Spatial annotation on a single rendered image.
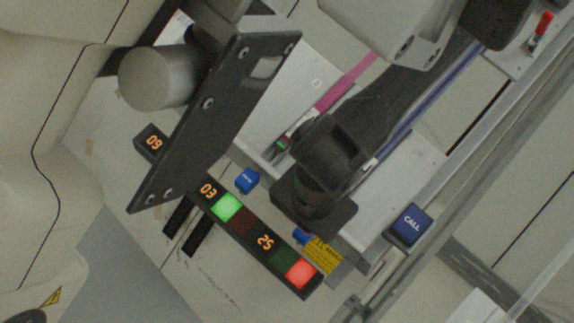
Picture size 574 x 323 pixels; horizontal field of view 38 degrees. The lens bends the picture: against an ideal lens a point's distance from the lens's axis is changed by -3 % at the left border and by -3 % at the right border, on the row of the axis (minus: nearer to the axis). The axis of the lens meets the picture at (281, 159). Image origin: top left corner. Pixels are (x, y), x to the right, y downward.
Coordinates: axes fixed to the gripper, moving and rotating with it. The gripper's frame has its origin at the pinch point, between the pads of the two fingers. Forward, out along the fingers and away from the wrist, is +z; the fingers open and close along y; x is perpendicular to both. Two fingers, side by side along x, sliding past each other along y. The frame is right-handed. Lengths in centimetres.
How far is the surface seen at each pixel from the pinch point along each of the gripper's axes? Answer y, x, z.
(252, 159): 11.9, -1.3, 0.0
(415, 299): -16, -50, 164
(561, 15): -6, -55, 3
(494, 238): -23, -93, 183
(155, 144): 24.6, 5.8, 2.9
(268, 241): 2.6, 5.3, 2.9
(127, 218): 36, 10, 53
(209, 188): 14.0, 5.3, 2.9
